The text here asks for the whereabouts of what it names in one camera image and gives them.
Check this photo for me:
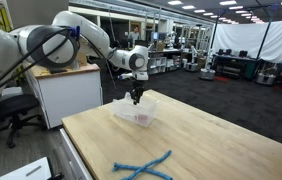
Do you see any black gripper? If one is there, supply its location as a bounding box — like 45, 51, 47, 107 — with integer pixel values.
129, 79, 146, 106

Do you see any orange handled screwdriver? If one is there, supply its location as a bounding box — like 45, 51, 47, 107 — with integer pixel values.
120, 112, 149, 124

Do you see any grey mobile robot base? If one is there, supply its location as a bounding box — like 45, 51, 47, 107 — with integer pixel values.
199, 67, 216, 81
255, 71, 277, 87

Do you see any clear plastic box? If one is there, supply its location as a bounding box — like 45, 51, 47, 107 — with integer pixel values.
110, 92, 160, 129

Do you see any white cube shelf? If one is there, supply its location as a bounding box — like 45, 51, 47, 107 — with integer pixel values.
147, 55, 168, 76

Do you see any person in grey shirt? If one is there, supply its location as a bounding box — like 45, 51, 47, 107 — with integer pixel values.
127, 25, 141, 48

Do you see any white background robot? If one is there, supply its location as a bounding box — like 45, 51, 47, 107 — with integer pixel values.
185, 45, 199, 73

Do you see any white counter wooden top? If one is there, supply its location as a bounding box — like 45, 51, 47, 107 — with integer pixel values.
24, 62, 104, 130

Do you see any white drawer workbench cabinet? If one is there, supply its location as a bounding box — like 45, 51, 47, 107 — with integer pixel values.
59, 128, 94, 180

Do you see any dark green table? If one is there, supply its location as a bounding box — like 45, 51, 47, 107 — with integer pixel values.
213, 54, 259, 80

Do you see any white backdrop curtain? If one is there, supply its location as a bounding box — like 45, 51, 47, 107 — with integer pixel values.
211, 19, 282, 65

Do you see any black office chair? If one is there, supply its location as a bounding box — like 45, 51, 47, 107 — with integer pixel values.
0, 87, 48, 150

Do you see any white low cabinet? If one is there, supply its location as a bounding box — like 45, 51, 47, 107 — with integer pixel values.
0, 156, 53, 180

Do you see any black backdrop pole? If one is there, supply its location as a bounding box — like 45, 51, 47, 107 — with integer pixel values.
256, 6, 275, 61

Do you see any blue rope piece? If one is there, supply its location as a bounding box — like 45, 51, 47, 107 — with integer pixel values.
111, 162, 174, 180
120, 149, 173, 180

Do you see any yellow black striped post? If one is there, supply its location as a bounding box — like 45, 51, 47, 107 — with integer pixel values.
0, 6, 14, 33

